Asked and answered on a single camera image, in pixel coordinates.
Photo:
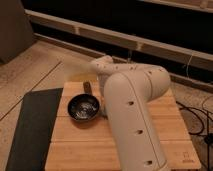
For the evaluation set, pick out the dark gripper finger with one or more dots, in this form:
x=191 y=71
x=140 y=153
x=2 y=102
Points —
x=87 y=87

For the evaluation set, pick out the dark ceramic bowl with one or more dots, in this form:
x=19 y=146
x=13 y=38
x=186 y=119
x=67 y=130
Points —
x=83 y=107

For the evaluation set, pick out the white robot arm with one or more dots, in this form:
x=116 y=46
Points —
x=127 y=88

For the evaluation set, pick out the dark grey floor mat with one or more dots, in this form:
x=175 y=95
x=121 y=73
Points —
x=33 y=131

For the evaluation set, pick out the grey cabinet corner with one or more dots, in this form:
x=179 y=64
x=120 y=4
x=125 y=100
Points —
x=16 y=33

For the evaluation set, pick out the white wooden shelf rail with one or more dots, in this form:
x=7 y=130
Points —
x=163 y=50

